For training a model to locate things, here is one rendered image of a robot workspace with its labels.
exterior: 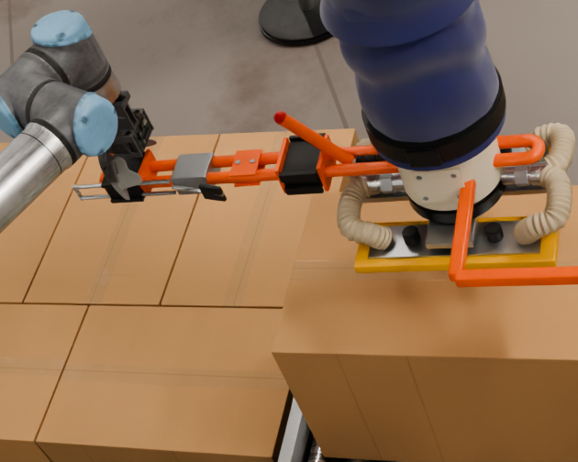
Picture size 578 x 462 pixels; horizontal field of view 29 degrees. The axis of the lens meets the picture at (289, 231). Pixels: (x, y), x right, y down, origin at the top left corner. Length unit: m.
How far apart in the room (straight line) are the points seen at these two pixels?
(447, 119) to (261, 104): 2.41
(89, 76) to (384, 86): 0.50
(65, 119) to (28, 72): 0.15
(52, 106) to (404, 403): 0.89
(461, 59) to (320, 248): 0.69
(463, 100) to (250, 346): 1.14
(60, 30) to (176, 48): 2.65
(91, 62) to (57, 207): 1.37
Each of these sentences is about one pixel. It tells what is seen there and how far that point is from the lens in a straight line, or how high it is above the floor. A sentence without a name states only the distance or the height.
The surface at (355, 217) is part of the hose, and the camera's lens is 1.91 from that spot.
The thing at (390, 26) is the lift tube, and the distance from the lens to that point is 1.56.
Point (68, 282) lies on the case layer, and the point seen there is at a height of 0.54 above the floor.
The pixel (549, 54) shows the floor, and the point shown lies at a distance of 3.93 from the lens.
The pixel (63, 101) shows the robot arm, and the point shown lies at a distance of 1.72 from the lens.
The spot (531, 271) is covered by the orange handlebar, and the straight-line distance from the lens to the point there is 1.68.
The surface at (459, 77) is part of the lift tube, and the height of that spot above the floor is 1.49.
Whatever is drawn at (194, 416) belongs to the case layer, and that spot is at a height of 0.54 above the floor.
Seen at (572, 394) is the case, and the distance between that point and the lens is 2.06.
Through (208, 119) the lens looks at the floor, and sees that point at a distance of 4.09.
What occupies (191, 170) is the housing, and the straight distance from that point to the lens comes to 2.02.
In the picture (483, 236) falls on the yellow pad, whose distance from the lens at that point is 1.89.
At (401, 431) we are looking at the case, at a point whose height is 0.68.
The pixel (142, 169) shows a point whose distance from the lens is 2.06.
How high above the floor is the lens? 2.59
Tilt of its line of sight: 46 degrees down
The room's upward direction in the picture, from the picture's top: 23 degrees counter-clockwise
